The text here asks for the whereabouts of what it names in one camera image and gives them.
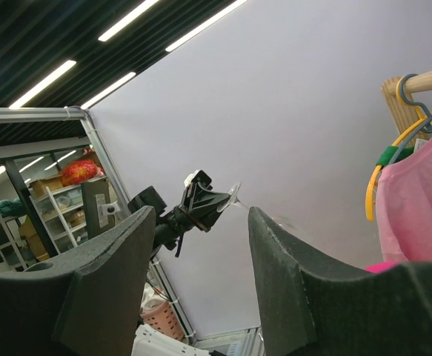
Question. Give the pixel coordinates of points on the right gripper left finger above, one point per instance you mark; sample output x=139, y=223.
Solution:
x=85, y=301

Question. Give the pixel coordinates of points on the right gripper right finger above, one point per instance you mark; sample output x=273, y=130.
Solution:
x=313, y=304

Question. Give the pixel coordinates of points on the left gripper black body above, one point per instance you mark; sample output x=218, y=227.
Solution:
x=171, y=228

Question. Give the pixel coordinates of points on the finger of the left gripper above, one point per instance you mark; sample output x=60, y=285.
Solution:
x=201, y=204

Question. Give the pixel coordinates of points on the clear wine glass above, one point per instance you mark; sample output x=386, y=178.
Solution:
x=233, y=199

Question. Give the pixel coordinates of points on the pink plastic wine glass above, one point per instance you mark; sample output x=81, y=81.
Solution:
x=379, y=268

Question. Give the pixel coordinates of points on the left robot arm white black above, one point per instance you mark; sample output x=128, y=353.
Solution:
x=150, y=197

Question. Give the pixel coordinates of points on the pink plastic basket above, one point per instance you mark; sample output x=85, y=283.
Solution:
x=160, y=316

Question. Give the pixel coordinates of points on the pink shirt on hanger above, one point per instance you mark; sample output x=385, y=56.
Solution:
x=404, y=208

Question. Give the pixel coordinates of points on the green garment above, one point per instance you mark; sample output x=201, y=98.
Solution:
x=387, y=156

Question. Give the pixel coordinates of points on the wooden clothes stand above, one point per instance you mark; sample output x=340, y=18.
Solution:
x=418, y=87

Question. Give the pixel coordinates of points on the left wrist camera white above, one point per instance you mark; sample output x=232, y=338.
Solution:
x=199, y=176

